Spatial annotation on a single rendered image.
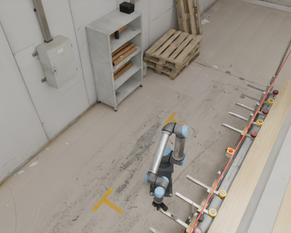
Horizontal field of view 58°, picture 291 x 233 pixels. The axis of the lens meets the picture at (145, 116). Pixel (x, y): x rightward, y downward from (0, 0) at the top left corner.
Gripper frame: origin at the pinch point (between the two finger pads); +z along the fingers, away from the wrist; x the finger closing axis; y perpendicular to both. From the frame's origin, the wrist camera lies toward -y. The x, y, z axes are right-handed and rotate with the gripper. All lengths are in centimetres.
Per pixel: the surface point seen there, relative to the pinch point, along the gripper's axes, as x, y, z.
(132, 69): -217, 197, 31
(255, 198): 36, -64, -155
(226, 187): -77, -45, 21
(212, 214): -22, -47, -8
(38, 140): -12, 229, 60
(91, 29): -149, 218, -71
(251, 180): -82, -66, -7
